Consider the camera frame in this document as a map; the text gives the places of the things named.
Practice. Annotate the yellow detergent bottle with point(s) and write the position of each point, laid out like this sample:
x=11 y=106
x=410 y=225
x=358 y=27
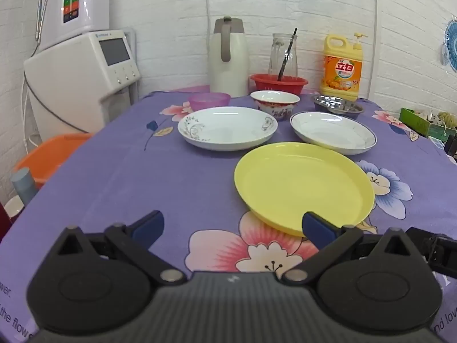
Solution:
x=341 y=75

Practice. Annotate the white wall water purifier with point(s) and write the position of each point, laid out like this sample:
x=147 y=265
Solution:
x=91 y=10

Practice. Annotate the red plastic bowl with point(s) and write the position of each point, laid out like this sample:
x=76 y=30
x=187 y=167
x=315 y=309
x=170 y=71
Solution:
x=266 y=83

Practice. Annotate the purple floral tablecloth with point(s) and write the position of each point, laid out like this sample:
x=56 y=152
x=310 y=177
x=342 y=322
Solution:
x=142 y=185

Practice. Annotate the white wall pipe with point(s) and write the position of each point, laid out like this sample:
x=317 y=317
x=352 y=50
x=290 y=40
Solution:
x=375 y=25

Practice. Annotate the purple plastic bowl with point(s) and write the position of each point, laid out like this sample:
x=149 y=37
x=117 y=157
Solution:
x=209 y=100

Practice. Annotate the grey-blue cylinder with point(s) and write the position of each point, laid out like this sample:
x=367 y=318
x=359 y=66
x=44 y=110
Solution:
x=24 y=185

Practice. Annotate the white blue-rimmed plate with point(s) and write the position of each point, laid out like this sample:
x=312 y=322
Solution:
x=334 y=132

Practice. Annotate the orange plastic basin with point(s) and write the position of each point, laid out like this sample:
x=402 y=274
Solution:
x=50 y=153

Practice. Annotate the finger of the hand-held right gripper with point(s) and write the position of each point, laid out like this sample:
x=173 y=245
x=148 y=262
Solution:
x=439 y=250

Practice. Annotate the white patterned ceramic bowl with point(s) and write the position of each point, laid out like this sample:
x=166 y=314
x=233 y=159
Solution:
x=276 y=105

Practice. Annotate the white appliance with screen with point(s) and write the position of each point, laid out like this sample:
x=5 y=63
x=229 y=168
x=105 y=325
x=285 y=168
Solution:
x=71 y=82

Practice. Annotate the grey metal frame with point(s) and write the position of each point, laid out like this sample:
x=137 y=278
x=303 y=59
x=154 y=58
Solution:
x=132 y=43

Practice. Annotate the glass jar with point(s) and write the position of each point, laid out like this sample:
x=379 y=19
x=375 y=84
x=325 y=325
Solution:
x=291 y=57

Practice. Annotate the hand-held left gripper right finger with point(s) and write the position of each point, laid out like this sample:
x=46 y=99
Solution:
x=319 y=230

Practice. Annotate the green box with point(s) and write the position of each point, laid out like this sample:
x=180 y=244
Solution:
x=414 y=119

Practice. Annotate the stainless steel bowl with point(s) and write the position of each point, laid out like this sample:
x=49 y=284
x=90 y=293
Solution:
x=335 y=103

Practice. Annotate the blue round wall decoration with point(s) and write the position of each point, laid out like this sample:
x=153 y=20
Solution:
x=451 y=43

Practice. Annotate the white thermos jug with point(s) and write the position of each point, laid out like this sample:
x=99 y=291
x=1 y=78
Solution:
x=228 y=68

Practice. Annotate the white floral-pattern plate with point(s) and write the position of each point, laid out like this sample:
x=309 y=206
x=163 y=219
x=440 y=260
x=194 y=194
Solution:
x=228 y=127

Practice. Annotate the yellow plastic plate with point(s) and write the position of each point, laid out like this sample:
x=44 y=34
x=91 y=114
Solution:
x=300 y=182

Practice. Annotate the small black object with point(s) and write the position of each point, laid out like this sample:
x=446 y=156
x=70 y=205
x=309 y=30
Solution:
x=451 y=144

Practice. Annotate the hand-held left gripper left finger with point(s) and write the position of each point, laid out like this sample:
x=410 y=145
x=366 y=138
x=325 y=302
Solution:
x=148 y=228

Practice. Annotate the beige yarn ball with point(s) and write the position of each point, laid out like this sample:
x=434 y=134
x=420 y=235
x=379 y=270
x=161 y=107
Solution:
x=447 y=118

